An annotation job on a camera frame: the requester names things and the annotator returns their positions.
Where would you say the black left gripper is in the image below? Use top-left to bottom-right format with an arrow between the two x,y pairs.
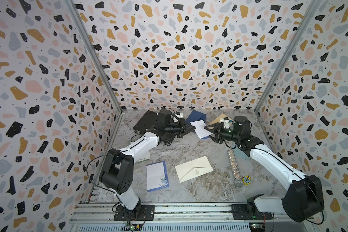
165,119 -> 196,139

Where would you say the cream envelope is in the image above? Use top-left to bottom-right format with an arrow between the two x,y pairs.
175,156 -> 213,183

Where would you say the white letter paper blue border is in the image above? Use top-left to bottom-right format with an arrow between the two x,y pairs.
147,161 -> 170,192

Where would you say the white letter paper green border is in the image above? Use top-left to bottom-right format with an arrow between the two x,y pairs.
136,151 -> 150,163

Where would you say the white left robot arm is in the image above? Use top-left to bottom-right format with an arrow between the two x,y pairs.
99,109 -> 195,213

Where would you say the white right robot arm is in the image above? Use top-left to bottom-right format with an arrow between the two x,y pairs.
204,116 -> 324,222

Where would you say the black hard case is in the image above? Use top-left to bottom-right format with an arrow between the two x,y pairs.
133,111 -> 159,145

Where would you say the glitter filled clear tube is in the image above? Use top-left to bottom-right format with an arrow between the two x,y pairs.
227,150 -> 244,188

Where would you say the yellow round tape measure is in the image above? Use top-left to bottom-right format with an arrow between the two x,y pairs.
242,175 -> 251,185

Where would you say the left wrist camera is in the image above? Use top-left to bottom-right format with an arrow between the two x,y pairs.
174,112 -> 184,122

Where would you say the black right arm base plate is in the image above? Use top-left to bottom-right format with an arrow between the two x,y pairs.
231,203 -> 273,220

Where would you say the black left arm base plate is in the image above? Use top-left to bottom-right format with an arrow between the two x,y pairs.
114,204 -> 155,221

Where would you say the aluminium left corner post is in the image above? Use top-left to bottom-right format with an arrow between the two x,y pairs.
63,0 -> 122,114

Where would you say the aluminium corner post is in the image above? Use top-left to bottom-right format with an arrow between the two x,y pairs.
254,0 -> 322,114
63,0 -> 122,114

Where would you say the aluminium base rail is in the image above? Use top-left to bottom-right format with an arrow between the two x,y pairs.
69,203 -> 320,232

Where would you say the aluminium right corner post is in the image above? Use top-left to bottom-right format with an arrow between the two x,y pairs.
254,0 -> 322,114

